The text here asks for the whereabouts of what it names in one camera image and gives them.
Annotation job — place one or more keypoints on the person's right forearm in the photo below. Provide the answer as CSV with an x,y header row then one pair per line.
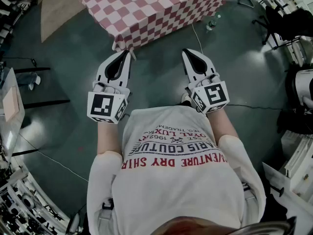
x,y
221,128

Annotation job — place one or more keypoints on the black star-base office chair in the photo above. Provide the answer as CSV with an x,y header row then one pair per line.
x,y
276,18

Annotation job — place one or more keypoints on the white cabinet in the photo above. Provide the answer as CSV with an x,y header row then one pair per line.
x,y
298,160

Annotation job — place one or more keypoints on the person's left forearm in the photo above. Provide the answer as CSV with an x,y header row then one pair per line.
x,y
108,138

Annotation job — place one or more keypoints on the pink white checkered tablecloth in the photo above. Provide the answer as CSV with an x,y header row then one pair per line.
x,y
151,11

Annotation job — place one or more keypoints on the tan cardboard sheet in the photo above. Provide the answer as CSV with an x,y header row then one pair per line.
x,y
11,104

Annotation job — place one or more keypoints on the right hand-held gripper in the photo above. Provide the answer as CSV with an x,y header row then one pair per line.
x,y
215,94

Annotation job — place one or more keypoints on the person's white shoe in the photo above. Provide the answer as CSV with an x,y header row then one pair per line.
x,y
185,99

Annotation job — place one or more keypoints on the black leg work table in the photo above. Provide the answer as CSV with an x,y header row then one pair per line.
x,y
17,128

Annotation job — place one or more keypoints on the person's white printed t-shirt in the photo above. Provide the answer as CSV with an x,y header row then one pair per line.
x,y
176,192

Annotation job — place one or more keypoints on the clear plastic water bottle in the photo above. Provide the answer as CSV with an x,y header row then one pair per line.
x,y
212,23

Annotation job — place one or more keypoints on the white rounded machine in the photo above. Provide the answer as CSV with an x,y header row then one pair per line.
x,y
303,82

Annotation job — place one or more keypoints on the beige floor mat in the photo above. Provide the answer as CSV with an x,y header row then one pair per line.
x,y
61,6

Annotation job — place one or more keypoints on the white cluttered shelf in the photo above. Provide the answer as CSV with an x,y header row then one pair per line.
x,y
24,204

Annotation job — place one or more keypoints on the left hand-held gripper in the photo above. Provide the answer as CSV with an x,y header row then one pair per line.
x,y
101,104

